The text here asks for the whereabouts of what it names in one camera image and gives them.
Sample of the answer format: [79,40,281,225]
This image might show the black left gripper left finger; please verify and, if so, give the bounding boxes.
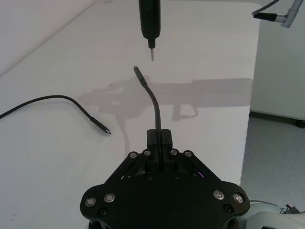
[80,129,160,210]

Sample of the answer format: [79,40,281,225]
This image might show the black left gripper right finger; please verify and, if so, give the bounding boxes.
[160,129,250,208]

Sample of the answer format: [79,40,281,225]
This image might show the black cable with slim plug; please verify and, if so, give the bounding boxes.
[133,65,164,172]

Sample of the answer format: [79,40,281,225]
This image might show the white table cloth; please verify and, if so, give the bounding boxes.
[0,0,261,229]

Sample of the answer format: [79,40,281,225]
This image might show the dark baseboard strip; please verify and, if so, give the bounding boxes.
[249,109,305,129]

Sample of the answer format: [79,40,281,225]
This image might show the black cable with flat plug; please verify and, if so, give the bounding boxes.
[0,94,113,137]

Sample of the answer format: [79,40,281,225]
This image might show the black corded screwdriver tool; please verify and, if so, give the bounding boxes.
[138,0,163,62]

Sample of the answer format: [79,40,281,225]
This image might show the dark cable with silver plug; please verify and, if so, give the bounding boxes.
[251,0,302,28]

